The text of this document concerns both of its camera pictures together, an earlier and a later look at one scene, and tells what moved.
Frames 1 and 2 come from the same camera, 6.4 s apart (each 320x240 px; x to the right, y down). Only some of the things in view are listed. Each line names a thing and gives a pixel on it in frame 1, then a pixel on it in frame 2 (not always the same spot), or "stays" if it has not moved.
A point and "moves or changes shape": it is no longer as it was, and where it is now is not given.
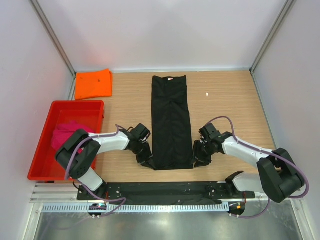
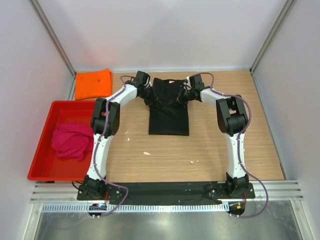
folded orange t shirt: (93, 84) stays
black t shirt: (172, 146) moves or changes shape
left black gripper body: (142, 152) → (149, 95)
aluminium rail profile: (67, 192) stays
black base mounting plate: (202, 193) stays
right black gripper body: (203, 152) → (185, 95)
